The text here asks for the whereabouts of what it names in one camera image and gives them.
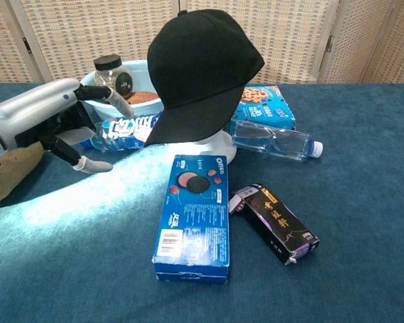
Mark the clear water bottle white cap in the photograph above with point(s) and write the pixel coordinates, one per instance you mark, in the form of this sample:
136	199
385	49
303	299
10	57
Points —
272	141

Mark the glass jar black lid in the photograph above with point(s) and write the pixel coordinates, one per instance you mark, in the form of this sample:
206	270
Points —
112	77

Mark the blue felt tablecloth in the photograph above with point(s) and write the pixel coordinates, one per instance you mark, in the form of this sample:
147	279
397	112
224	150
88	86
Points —
340	202

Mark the light blue plastic basin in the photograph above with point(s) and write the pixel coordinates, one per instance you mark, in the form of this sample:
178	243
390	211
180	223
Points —
141	72

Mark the blue chocolate chip cookie box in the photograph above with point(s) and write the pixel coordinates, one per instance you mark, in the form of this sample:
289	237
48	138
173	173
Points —
269	107

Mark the brown capybara plush toy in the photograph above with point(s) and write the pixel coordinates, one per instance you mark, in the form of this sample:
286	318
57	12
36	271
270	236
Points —
10	175

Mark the blue label drink bottle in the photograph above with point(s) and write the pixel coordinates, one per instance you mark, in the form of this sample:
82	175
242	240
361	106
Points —
128	133

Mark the blue Oreo cookie box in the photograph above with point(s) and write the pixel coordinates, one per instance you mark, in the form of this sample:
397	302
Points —
192	218

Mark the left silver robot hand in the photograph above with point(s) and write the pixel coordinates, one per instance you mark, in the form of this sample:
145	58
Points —
30	107

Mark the black baseball cap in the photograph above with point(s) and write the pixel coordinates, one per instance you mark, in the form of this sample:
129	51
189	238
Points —
198	74

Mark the black screen hinge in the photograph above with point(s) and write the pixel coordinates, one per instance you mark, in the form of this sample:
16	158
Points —
26	45
330	43

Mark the white mannequin head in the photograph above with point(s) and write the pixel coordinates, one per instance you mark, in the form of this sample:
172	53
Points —
219	148

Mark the woven folding screen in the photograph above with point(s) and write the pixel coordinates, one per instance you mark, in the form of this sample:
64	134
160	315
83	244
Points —
289	33

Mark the black snack packet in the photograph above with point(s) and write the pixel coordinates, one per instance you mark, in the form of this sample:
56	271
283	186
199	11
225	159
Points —
276	222

